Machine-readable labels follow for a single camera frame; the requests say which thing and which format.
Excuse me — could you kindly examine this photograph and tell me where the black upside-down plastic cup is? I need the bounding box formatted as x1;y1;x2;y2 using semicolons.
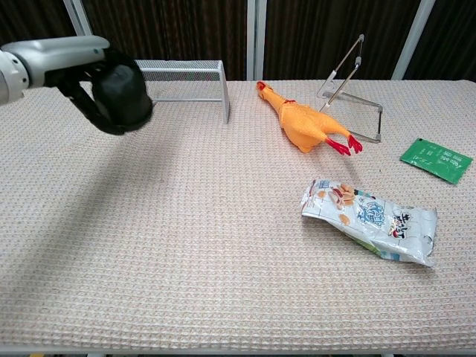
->
91;63;153;129

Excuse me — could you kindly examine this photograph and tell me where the green sachet packet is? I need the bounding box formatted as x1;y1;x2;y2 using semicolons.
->
399;137;475;185

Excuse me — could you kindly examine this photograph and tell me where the white mesh metal shelf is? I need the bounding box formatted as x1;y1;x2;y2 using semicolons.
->
134;59;231;124

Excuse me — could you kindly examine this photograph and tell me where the metal wire folding stand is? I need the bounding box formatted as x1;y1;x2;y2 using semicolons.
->
317;33;384;144

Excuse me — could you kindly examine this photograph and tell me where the white snack bag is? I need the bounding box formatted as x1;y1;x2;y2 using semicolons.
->
300;178;439;268

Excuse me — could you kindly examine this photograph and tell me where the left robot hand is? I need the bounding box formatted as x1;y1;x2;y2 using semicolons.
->
1;35;137;136

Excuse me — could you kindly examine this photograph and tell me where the yellow rubber chicken toy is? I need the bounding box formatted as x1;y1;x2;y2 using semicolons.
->
254;80;364;157

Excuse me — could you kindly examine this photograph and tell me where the grey partition post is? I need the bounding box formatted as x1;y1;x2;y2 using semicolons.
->
62;0;98;40
391;0;437;81
246;0;267;82

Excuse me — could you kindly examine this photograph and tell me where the beige waffle tablecloth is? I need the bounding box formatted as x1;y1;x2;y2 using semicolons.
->
0;80;476;353

